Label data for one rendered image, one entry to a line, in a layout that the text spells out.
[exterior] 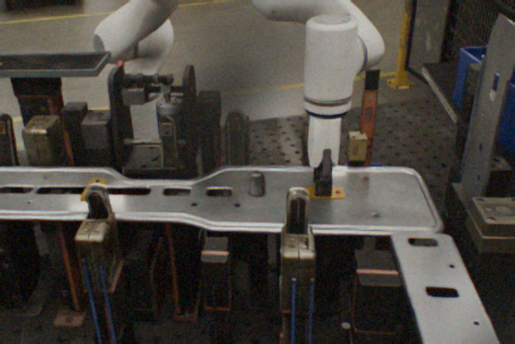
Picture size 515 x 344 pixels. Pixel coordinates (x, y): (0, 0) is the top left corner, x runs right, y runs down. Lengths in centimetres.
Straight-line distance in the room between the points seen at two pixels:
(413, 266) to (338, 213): 17
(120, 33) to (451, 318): 102
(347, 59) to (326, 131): 13
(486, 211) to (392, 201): 17
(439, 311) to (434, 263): 11
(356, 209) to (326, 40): 33
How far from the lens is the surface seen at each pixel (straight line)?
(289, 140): 197
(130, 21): 146
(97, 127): 128
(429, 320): 89
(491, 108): 107
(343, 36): 94
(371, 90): 119
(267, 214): 105
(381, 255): 101
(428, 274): 96
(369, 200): 111
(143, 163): 131
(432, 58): 394
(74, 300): 130
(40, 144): 130
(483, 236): 102
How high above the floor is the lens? 161
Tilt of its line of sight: 29 degrees down
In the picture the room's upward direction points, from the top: 4 degrees counter-clockwise
